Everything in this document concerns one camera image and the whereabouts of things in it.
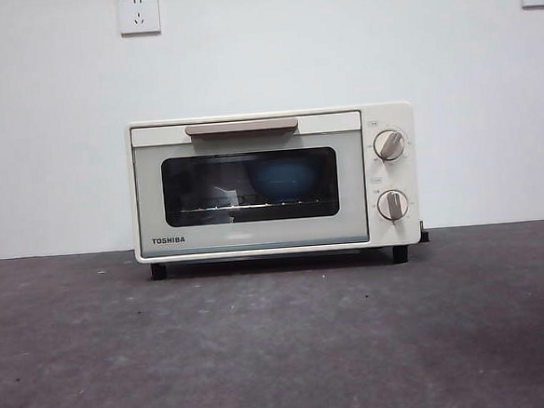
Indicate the blue ribbed bowl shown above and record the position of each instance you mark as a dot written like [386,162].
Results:
[282,181]

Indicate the cream oven knob beige grip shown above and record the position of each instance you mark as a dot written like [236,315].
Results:
[393,205]
[389,145]

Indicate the cream Toshiba toaster oven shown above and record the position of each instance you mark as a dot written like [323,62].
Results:
[391,177]

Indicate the black oven foot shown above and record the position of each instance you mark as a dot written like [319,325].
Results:
[158,271]
[400,255]

